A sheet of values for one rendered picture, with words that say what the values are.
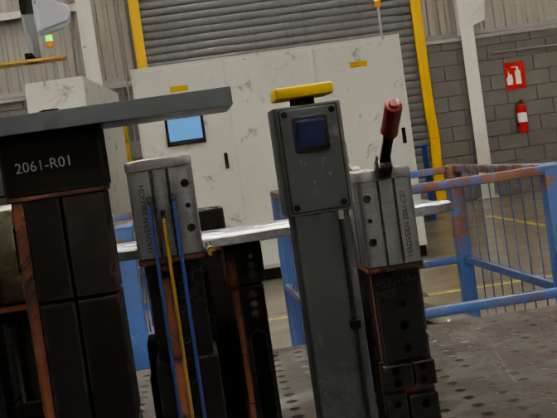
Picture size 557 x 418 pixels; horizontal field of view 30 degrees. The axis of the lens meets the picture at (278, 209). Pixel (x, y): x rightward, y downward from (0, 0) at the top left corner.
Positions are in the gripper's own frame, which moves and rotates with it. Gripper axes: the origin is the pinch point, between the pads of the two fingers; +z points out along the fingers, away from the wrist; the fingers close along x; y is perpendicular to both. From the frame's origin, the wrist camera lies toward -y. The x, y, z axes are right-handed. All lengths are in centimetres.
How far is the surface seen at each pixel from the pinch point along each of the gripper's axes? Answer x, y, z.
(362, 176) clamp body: -15.5, 36.0, 21.1
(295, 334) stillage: 283, 82, 92
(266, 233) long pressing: -3.0, 25.9, 27.1
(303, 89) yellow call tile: -30.3, 26.9, 11.0
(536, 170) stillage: 163, 140, 33
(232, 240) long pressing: -2.6, 21.4, 27.4
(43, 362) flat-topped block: -28.0, -2.6, 34.6
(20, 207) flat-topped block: -28.0, -2.6, 19.0
